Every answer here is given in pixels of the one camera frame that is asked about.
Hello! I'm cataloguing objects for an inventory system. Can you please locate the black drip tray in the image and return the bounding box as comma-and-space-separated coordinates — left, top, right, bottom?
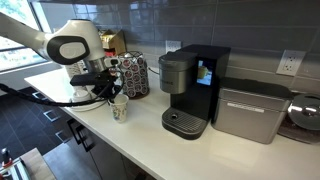
161, 106, 210, 141

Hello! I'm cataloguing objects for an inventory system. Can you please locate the white wall outlet with plug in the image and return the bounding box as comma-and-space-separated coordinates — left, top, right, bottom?
165, 40, 183, 54

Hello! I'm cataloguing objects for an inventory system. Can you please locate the silver bin with black lid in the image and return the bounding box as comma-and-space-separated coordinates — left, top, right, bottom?
211, 77, 293, 145

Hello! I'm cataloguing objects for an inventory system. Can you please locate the black silver coffee maker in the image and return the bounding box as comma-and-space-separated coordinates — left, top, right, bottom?
157, 44, 232, 141

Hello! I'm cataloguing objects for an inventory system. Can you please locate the small white lid stack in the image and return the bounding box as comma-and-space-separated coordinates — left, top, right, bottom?
71, 88, 92, 103

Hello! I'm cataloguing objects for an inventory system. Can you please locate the red metal clamp stand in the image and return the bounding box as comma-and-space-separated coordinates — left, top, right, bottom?
0, 147, 22, 180

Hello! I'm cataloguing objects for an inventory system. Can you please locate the yellow packet pile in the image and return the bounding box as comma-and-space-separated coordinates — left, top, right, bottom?
100, 30, 118, 44

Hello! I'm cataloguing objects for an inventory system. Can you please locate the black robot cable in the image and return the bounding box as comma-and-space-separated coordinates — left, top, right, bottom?
0, 71, 125, 108

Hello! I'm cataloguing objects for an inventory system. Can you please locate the red packet pile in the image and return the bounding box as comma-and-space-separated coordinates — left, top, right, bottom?
103, 49, 118, 58

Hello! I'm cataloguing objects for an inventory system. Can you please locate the wooden board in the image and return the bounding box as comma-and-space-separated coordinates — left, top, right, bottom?
19, 147, 57, 180

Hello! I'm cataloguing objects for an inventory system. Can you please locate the black wire pod holder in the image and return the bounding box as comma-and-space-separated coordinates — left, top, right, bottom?
116, 50, 151, 100

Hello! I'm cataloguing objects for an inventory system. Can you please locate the cardboard packet organizer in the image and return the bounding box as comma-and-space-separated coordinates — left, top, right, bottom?
99, 28, 127, 57

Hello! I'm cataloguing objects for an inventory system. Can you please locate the dark grey cabinet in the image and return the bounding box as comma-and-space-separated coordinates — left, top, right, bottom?
42, 116, 148, 180

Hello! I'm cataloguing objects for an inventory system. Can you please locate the round dark appliance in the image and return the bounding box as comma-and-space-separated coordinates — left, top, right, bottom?
277, 92, 320, 145

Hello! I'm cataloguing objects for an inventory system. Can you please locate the black cabinet handle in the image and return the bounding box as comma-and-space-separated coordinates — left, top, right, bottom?
66, 118, 83, 146
75, 124, 96, 153

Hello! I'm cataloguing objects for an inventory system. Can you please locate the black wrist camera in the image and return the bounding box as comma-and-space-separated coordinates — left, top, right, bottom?
69, 73, 102, 87

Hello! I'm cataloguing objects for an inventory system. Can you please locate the white empty wall outlet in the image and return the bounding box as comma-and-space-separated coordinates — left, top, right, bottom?
275, 49, 307, 77

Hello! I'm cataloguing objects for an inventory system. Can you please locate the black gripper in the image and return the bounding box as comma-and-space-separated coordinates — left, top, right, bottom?
90, 71, 120, 105

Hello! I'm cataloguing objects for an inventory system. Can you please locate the black coffee maker power cable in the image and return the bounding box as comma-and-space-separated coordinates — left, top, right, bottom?
147, 66, 161, 76

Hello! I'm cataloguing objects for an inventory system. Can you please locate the white round cup carousel base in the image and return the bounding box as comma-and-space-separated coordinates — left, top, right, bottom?
67, 95, 108, 113

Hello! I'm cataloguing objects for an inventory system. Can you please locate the printed paper coffee cup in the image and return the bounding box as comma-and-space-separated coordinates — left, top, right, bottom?
106, 93, 130, 124

